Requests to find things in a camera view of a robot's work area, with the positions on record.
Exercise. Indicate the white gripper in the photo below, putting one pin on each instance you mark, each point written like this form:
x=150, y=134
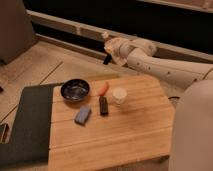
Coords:
x=116, y=47

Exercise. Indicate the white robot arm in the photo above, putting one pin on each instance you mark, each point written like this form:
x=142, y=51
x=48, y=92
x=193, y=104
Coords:
x=192, y=132

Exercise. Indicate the small black object on floor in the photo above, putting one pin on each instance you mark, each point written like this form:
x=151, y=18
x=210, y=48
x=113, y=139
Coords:
x=107, y=60

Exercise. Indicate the orange carrot toy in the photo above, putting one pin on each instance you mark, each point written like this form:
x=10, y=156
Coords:
x=103, y=89

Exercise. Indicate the black rectangular block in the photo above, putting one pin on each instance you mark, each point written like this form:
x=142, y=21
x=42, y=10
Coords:
x=103, y=105

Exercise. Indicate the dark blue bowl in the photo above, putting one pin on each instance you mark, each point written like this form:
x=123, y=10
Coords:
x=75, y=90

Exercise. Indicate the blue sponge block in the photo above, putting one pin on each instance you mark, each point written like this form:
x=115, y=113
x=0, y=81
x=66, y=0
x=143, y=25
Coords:
x=83, y=115

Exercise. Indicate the wooden board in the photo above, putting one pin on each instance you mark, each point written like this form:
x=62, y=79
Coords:
x=137, y=130

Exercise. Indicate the brown sofa corner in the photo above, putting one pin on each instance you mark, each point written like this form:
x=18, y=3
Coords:
x=16, y=31

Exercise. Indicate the dark green mat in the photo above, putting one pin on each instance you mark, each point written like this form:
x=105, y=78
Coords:
x=29, y=140

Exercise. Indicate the dark object at left edge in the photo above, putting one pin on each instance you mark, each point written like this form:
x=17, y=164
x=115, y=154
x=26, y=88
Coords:
x=4, y=128

